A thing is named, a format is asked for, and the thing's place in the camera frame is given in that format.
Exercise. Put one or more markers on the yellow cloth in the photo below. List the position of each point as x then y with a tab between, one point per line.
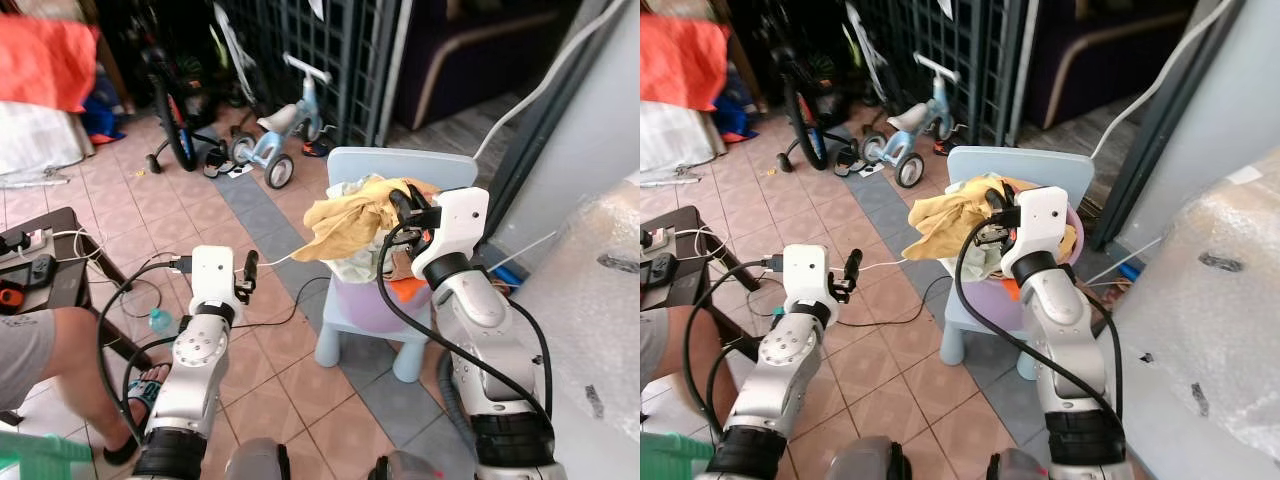
950	220
345	220

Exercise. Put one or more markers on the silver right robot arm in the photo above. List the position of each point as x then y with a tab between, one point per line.
490	330
1065	330

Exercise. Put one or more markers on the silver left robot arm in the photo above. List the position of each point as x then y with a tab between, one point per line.
785	355
195	350

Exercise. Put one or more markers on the bubble wrapped washing machine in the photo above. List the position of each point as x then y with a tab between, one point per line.
1210	320
590	330

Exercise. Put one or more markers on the light blue child chair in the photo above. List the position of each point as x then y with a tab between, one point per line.
1020	165
400	165

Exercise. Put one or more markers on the orange garment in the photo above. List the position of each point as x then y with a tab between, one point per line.
408	290
1008	290

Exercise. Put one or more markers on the purple plastic basin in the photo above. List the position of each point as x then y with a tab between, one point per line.
365	305
990	305

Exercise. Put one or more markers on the small clear water bottle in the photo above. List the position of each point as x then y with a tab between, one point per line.
160	321

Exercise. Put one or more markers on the light blue child tricycle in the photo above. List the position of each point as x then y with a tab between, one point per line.
280	140
915	135

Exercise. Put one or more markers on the black and teal sandal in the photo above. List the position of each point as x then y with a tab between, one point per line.
145	400

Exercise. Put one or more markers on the dark purple armchair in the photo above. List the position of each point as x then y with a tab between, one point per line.
1100	50
470	50

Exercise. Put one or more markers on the black child bicycle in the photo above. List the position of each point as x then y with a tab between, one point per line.
175	120
805	120

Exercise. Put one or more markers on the dark wooden table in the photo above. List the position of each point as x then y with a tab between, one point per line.
60	280
690	240

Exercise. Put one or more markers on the dark metal grid gate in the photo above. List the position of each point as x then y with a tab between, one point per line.
960	40
300	40

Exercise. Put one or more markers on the person leg in grey shorts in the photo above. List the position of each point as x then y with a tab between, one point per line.
665	350
70	350

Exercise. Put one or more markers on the black game controller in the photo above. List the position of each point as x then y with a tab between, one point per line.
38	270
658	270

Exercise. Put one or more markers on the blue clothing pile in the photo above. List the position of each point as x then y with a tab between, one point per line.
100	118
735	118

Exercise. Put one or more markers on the white power strip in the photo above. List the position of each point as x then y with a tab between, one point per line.
30	243
655	238

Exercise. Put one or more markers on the white bed sheet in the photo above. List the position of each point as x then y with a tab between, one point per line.
670	140
35	140

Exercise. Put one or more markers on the orange black tool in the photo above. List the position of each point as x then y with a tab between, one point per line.
10	296

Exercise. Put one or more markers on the green plastic basket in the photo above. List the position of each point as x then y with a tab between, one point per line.
40	458
675	458

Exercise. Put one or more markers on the grey right robot leg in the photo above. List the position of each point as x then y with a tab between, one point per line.
405	467
1018	465

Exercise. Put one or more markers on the orange red blanket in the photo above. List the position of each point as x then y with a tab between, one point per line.
45	60
680	55

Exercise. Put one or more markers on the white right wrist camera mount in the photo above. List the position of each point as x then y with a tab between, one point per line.
1040	225
455	225

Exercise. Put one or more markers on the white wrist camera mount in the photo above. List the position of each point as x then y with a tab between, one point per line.
455	225
212	272
1040	225
805	270

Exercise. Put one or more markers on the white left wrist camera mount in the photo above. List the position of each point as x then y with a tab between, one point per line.
805	270
212	272

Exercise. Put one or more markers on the black door frame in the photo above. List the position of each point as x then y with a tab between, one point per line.
1150	130
540	130

